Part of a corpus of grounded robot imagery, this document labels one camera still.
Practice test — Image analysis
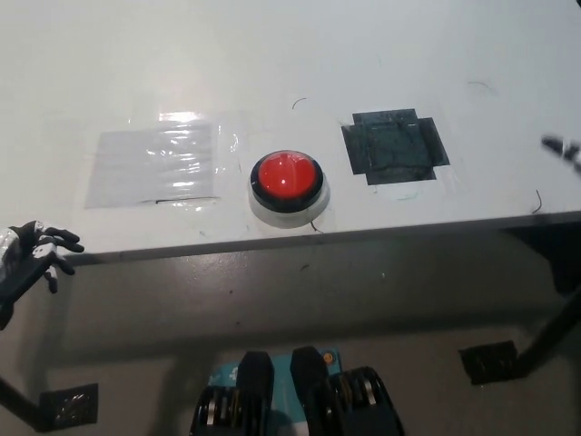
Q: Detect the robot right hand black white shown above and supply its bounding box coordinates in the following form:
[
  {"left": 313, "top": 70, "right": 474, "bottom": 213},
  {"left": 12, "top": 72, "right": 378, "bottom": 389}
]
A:
[{"left": 541, "top": 134, "right": 581, "bottom": 173}]

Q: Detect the robot left hand black white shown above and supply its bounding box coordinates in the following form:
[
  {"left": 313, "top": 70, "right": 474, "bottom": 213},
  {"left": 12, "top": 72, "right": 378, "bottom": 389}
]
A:
[{"left": 0, "top": 220, "right": 85, "bottom": 331}]

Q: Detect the red dome push button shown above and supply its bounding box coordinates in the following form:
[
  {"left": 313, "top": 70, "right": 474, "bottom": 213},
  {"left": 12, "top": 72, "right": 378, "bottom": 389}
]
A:
[{"left": 247, "top": 149, "right": 332, "bottom": 231}]

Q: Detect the black metal table leg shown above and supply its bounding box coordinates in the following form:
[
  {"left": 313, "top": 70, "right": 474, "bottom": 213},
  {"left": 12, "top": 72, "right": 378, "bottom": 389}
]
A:
[
  {"left": 0, "top": 373, "right": 43, "bottom": 433},
  {"left": 514, "top": 284, "right": 581, "bottom": 379}
]

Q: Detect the clear taped plastic sheet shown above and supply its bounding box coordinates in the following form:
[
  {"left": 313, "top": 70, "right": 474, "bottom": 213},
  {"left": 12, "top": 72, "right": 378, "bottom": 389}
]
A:
[{"left": 84, "top": 110, "right": 224, "bottom": 210}]

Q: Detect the black tape square patch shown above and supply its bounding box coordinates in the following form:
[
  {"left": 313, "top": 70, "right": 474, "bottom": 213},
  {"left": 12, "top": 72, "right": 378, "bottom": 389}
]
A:
[{"left": 340, "top": 107, "right": 451, "bottom": 186}]

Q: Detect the black table frame bracket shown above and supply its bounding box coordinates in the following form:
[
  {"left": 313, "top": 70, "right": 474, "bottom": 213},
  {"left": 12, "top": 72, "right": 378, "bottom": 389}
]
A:
[{"left": 502, "top": 221, "right": 581, "bottom": 296}]

